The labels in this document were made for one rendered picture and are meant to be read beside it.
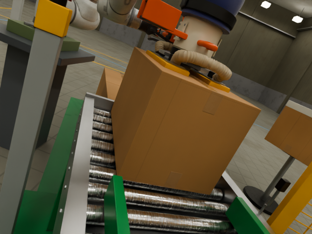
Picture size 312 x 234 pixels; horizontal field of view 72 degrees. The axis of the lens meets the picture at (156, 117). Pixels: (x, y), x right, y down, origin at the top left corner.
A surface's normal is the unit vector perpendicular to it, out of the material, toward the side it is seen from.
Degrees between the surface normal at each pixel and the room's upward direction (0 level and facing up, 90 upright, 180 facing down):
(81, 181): 0
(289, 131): 90
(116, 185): 0
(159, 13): 90
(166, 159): 90
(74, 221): 0
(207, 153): 90
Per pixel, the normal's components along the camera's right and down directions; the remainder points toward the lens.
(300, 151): -0.76, -0.11
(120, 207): 0.39, -0.87
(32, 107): 0.23, 0.41
